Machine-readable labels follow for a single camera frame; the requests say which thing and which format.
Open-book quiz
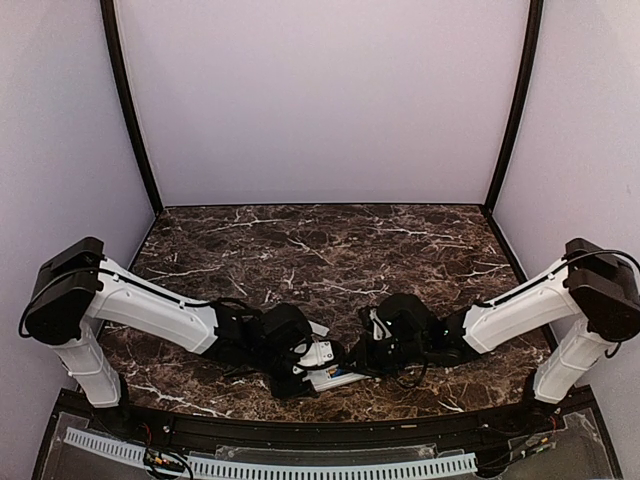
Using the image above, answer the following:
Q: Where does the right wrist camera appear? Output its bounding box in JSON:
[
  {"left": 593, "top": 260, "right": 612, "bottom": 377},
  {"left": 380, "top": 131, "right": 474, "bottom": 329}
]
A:
[{"left": 358, "top": 306, "right": 391, "bottom": 341}]

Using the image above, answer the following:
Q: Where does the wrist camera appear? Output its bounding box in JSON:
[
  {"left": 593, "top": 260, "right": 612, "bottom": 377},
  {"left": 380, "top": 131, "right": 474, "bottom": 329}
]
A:
[
  {"left": 292, "top": 340, "right": 346, "bottom": 374},
  {"left": 358, "top": 306, "right": 391, "bottom": 341}
]

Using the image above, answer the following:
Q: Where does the white battery cover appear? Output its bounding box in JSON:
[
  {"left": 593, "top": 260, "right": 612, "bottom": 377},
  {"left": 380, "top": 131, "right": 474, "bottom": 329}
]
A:
[{"left": 309, "top": 321, "right": 329, "bottom": 337}]

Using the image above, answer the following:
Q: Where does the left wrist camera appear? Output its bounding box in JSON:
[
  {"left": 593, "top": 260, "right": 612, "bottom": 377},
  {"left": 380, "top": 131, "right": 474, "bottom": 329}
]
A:
[{"left": 292, "top": 340, "right": 346, "bottom": 374}]

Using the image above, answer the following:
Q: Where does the left black frame post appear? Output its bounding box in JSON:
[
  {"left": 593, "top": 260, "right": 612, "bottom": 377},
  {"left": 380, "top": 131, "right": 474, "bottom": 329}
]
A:
[{"left": 99, "top": 0, "right": 164, "bottom": 216}]

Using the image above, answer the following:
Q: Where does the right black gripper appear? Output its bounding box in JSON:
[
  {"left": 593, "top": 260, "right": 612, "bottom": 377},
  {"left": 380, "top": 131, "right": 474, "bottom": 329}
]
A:
[{"left": 339, "top": 332, "right": 428, "bottom": 378}]

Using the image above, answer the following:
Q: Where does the white slotted cable duct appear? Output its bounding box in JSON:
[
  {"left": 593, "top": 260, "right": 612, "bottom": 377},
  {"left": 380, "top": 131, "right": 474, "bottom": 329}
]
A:
[{"left": 63, "top": 428, "right": 478, "bottom": 479}]

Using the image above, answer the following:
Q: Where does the white remote control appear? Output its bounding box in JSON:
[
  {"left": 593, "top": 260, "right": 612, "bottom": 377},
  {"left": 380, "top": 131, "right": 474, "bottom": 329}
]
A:
[{"left": 306, "top": 370, "right": 367, "bottom": 393}]

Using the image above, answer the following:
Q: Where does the black frame post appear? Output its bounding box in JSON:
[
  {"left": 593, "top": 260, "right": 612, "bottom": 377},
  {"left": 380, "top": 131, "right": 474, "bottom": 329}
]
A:
[
  {"left": 483, "top": 0, "right": 544, "bottom": 217},
  {"left": 99, "top": 0, "right": 164, "bottom": 216}
]

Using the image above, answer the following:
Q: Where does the black front rail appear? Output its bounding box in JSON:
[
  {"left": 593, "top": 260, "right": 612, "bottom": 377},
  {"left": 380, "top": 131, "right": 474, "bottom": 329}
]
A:
[{"left": 54, "top": 388, "right": 596, "bottom": 451}]

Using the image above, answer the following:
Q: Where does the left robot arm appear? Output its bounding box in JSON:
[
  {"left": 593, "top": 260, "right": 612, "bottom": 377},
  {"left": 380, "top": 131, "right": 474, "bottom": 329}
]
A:
[{"left": 18, "top": 237, "right": 331, "bottom": 436}]

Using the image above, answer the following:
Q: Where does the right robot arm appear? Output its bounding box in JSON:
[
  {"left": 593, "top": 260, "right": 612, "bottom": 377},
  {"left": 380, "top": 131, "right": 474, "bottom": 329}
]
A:
[{"left": 346, "top": 238, "right": 639, "bottom": 434}]

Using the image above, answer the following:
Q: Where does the right black frame post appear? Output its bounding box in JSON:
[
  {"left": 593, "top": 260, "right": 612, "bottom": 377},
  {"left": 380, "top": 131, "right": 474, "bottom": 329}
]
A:
[{"left": 483, "top": 0, "right": 544, "bottom": 217}]

